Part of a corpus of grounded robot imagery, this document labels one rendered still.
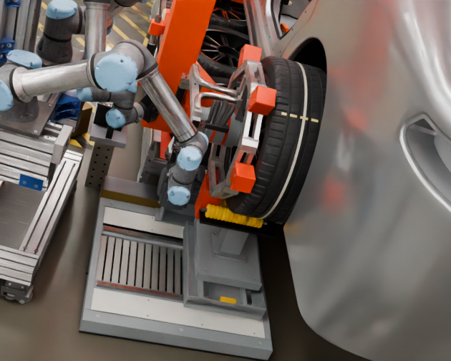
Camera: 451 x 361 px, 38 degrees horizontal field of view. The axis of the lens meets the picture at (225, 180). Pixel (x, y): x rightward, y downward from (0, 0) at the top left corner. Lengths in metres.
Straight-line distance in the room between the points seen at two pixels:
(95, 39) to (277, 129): 0.72
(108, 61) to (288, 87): 0.75
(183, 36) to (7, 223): 1.09
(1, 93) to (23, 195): 0.93
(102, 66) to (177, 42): 0.92
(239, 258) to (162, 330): 0.50
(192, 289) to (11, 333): 0.77
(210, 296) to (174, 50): 1.09
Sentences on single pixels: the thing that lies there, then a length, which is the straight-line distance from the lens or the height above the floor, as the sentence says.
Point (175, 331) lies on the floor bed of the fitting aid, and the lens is 2.86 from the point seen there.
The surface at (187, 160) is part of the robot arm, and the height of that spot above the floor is 1.00.
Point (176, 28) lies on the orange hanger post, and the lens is 2.91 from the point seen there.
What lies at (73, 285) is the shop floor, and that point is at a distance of 3.03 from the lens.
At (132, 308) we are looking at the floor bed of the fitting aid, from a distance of 2.89.
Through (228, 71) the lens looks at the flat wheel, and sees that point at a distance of 3.96.
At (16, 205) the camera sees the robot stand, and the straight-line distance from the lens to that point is 3.04.
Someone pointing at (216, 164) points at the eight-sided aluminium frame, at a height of 0.61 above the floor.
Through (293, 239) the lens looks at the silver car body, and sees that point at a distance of 2.34.
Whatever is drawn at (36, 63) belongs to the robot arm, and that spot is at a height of 1.05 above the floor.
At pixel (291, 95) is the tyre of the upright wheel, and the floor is 1.14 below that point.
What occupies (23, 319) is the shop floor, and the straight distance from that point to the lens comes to 2.88.
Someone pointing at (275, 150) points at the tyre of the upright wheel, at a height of 0.99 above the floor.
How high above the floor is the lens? 2.20
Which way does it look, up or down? 34 degrees down
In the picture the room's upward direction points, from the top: 21 degrees clockwise
